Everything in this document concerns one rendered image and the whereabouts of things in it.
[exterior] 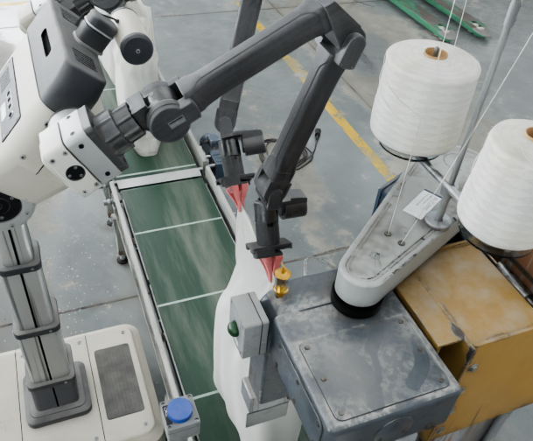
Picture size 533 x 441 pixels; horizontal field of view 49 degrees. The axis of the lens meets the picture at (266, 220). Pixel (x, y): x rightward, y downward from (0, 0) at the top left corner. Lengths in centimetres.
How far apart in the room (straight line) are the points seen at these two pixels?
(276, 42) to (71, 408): 146
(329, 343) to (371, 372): 8
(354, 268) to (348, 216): 234
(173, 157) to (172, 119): 189
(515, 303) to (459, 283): 10
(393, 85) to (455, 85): 10
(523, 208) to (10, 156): 96
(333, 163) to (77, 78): 265
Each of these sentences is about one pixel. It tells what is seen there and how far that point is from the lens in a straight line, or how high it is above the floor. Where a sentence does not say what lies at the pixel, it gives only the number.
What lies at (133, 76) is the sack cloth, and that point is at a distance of 280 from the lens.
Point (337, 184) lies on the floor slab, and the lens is 354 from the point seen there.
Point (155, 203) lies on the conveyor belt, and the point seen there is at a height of 38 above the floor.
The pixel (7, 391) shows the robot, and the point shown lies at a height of 26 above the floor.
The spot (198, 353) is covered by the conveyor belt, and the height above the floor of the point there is 38.
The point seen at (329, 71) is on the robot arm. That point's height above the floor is 157.
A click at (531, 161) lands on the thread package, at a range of 86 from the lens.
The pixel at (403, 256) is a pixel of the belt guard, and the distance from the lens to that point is 103.
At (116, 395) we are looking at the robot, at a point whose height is 26.
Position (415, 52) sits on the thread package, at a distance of 106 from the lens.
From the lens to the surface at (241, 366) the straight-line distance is 162.
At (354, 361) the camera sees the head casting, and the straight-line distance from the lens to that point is 96.
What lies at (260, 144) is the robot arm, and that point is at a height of 121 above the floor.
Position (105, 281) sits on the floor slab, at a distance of 290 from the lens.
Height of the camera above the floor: 210
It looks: 41 degrees down
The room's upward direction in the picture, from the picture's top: 6 degrees clockwise
